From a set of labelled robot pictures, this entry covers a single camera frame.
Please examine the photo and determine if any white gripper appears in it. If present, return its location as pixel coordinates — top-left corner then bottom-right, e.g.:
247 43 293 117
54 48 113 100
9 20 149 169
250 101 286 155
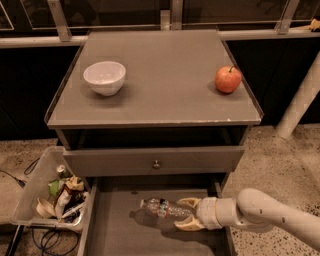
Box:
174 197 222 232

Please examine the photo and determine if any clear plastic water bottle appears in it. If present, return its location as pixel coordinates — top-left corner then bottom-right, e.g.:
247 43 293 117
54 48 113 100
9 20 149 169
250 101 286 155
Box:
140 197 195 221

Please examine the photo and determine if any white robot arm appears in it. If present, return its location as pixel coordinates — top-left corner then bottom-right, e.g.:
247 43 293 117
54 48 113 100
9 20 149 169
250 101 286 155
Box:
174 188 320 251

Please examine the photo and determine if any grey open middle drawer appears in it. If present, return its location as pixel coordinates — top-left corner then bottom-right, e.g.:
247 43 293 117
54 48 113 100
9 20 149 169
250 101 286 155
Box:
77 174 236 256

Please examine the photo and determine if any grey upper drawer with knob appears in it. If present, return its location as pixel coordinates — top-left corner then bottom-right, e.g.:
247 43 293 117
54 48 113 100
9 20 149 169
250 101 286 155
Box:
63 146 244 177

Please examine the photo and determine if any brown white bottle in bin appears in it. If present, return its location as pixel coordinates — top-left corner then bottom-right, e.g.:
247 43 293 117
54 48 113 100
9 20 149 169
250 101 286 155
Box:
54 176 84 219

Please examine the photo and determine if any grey cabinet counter top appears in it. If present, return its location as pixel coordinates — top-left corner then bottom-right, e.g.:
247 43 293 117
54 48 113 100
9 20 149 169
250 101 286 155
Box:
46 30 262 129

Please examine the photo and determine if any metal can in bin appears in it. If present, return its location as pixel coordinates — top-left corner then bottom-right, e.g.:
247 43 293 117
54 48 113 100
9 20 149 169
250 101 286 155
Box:
56 165 71 178

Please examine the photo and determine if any clear plastic bin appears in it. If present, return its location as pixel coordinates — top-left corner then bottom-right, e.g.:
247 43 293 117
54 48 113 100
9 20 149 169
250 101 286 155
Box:
11 146 85 232

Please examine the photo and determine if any green item in bin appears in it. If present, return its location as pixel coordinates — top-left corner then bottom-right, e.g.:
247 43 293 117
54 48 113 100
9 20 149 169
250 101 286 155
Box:
48 180 60 197

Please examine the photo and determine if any red apple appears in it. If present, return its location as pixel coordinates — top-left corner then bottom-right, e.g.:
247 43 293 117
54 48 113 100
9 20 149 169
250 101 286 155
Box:
214 66 242 94

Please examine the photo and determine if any white cup in bin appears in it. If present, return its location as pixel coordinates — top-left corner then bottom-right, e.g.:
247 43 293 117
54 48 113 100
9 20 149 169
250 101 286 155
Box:
36 198 56 219

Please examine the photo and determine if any white ceramic bowl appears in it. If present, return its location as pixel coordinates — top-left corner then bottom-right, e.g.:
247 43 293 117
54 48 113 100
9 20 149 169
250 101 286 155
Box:
83 61 126 96

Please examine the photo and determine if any white diagonal pole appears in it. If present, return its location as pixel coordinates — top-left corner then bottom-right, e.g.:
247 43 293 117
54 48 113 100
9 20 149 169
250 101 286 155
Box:
276 61 320 138

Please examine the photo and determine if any metal railing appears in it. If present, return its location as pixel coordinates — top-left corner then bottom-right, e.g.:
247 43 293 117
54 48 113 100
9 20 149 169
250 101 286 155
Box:
0 0 320 48

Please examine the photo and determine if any blue cable on floor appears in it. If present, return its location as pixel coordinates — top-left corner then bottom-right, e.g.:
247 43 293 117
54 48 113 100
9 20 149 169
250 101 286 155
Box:
31 227 81 256

